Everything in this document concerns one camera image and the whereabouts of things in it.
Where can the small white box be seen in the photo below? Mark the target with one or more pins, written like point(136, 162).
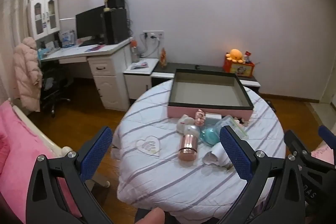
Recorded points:
point(213, 118)

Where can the white nightstand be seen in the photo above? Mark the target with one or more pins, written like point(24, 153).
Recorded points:
point(136, 82)

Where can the white wall outlet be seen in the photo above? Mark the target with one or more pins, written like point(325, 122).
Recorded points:
point(153, 34)

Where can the black computer tower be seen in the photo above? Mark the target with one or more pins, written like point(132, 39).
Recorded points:
point(115, 27)

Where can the pink printed cloth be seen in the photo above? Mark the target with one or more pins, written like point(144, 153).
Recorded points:
point(321, 151)

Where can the pink storage box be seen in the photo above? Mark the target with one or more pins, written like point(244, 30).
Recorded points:
point(207, 90)

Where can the orange octopus plush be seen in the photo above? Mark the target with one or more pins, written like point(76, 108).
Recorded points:
point(234, 55)

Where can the blue and white carton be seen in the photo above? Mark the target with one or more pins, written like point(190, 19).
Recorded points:
point(67, 39)

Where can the person's left hand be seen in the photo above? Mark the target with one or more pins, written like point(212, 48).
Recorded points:
point(151, 217)

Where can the small figurines in tin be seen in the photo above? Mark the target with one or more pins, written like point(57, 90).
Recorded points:
point(248, 57)

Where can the clear heart-shaped acrylic piece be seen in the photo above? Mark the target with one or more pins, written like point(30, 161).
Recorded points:
point(148, 145)

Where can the papers on desk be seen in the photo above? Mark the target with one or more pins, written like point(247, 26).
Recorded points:
point(94, 48)

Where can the low dark-topped cabinet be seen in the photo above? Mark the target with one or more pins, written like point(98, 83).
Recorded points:
point(168, 69)

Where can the black computer monitor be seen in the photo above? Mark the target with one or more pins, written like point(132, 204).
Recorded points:
point(89, 23)

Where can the white bed frame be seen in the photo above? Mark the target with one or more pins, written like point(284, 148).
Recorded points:
point(39, 132)

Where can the striped white tablecloth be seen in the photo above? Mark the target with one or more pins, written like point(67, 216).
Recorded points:
point(157, 176)

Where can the pink puffer jacket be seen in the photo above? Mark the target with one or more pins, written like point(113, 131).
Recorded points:
point(26, 74)

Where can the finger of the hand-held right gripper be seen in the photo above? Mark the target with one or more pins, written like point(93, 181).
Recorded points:
point(326, 132)
point(295, 140)

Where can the pink building block toy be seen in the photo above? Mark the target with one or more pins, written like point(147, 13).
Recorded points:
point(200, 117)

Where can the small toy figures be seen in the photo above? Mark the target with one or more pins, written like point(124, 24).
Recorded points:
point(242, 120)

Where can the rose gold metal cup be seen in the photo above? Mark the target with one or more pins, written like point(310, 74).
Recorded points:
point(187, 148)

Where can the bottle with orange cap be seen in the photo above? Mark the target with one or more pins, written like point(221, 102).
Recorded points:
point(134, 52)

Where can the black keyboard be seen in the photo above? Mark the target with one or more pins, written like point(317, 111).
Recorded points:
point(90, 43)

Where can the clear plastic case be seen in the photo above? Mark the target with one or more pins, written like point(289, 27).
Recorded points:
point(232, 125)

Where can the teal dome in clear shell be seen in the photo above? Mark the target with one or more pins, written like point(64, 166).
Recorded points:
point(210, 137)

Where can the light curtain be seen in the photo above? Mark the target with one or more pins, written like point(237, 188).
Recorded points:
point(15, 16)

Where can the black office chair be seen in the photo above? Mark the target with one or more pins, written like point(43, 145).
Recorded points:
point(53, 82)

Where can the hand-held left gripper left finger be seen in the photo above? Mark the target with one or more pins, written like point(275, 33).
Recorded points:
point(97, 150)

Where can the colourful magazine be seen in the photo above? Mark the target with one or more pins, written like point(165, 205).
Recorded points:
point(139, 65)

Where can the pink bed blanket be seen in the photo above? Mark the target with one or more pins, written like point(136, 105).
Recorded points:
point(18, 140)

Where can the white hutch cabinet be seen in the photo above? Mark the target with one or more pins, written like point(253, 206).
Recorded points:
point(44, 16)

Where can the white desk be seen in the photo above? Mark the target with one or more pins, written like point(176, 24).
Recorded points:
point(110, 74)

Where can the orange ornament figure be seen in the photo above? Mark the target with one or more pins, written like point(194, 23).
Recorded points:
point(163, 58)

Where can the white door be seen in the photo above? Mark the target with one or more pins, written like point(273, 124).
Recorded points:
point(329, 87)

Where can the red printed tin box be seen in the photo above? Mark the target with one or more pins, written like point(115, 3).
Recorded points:
point(239, 69)

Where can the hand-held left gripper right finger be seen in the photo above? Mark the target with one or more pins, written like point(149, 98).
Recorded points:
point(235, 150)

